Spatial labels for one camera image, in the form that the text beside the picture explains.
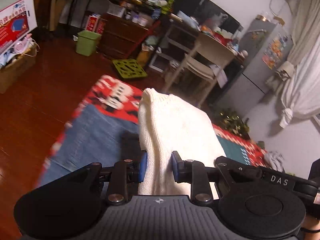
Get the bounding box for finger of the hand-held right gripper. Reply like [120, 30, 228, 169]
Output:
[231, 164, 270, 180]

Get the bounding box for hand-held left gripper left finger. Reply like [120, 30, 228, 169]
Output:
[69, 150, 148, 205]

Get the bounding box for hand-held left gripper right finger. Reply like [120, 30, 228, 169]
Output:
[171, 151, 253, 205]

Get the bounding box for white knit vest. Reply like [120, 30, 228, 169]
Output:
[137, 87, 228, 196]

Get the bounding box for grey garment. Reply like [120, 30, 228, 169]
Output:
[263, 151, 286, 173]

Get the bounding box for green cutting mat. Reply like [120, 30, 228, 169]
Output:
[216, 134, 251, 166]

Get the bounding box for blue jeans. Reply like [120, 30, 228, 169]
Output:
[37, 103, 142, 188]

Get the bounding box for christmas wreath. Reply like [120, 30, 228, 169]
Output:
[212, 107, 251, 140]

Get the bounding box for red patterned blanket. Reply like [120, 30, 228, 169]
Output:
[41, 74, 270, 171]

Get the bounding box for lime green lattice stool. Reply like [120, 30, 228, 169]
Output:
[111, 58, 148, 81]

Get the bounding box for beige tote bag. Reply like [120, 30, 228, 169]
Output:
[264, 61, 298, 93]

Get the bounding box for white cardboard box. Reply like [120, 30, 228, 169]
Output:
[209, 64, 228, 88]

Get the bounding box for grey refrigerator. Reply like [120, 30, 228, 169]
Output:
[217, 17, 295, 106]

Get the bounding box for knotted white curtain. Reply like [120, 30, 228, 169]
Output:
[278, 0, 320, 128]

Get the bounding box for beige chair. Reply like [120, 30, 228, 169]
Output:
[163, 32, 237, 108]

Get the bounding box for group of fridge magnets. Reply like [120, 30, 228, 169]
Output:
[261, 33, 290, 70]

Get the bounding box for wooden drawer cabinet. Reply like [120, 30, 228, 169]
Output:
[98, 13, 157, 61]

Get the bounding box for green waste bin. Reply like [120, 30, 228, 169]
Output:
[75, 29, 102, 56]

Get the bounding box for red and white carton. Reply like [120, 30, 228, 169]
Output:
[84, 13, 107, 35]

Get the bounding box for plastic bag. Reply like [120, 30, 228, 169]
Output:
[204, 12, 230, 33]

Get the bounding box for pink headphones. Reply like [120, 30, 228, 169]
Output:
[13, 33, 33, 53]

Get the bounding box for leaning cardboard sheets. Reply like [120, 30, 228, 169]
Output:
[48, 0, 66, 32]

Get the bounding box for red and blue printed box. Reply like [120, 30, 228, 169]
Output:
[0, 0, 38, 53]

